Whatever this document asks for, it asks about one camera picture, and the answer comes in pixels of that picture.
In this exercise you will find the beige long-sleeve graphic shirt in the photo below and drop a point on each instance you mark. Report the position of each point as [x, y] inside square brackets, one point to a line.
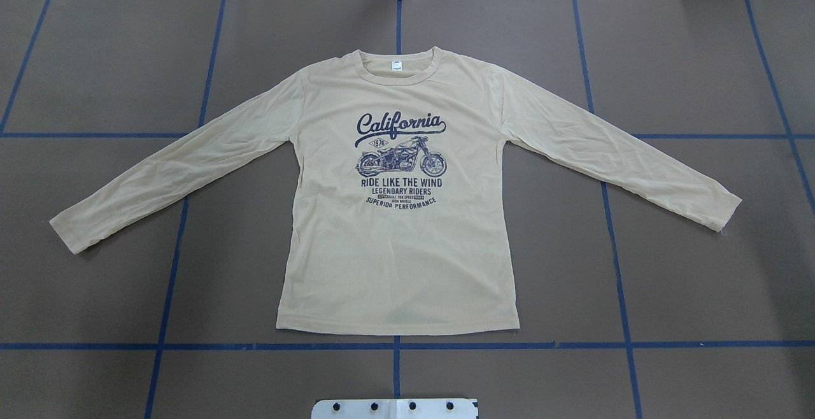
[398, 212]

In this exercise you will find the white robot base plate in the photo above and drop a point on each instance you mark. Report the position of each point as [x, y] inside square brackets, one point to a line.
[396, 408]

